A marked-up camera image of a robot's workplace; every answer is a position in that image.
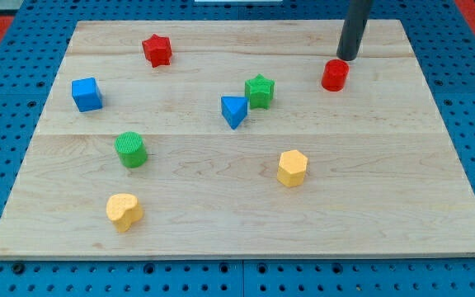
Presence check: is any red cylinder block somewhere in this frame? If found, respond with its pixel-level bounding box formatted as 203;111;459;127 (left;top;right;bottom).
321;59;350;92

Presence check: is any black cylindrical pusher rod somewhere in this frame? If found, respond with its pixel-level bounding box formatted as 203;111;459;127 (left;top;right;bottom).
336;0;374;61

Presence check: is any red star block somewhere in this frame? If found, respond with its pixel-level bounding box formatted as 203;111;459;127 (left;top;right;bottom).
142;34;172;68

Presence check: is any blue cube block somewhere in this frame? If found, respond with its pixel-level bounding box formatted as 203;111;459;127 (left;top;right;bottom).
71;78;102;112

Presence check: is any yellow hexagon block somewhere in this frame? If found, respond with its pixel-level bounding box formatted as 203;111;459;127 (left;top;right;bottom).
276;150;308;187

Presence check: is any yellow heart block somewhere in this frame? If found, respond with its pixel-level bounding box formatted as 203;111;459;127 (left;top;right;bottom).
106;193;143;233

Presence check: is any blue triangle block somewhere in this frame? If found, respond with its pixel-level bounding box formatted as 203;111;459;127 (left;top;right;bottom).
221;96;248;130

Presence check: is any green cylinder block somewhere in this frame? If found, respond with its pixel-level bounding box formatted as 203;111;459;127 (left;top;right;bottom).
114;131;148;168

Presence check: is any green star block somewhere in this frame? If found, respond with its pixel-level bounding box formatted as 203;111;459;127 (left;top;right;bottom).
245;74;275;110

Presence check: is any light wooden board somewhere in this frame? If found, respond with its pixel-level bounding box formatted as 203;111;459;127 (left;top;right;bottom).
0;20;475;261

